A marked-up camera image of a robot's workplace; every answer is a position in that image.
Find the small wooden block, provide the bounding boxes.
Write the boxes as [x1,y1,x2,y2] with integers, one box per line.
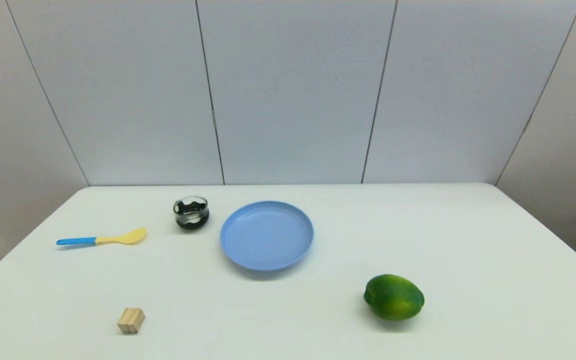
[117,308,146,335]

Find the green lime fruit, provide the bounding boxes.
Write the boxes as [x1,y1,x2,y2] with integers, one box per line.
[363,274,425,322]

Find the glass jar with black contents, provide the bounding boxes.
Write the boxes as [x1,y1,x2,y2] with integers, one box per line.
[173,195,210,230]

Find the blue plastic plate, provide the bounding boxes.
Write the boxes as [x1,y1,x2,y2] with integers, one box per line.
[219,200,315,272]

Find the yellow spoon with blue handle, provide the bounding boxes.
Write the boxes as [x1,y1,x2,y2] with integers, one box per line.
[56,227,148,247]

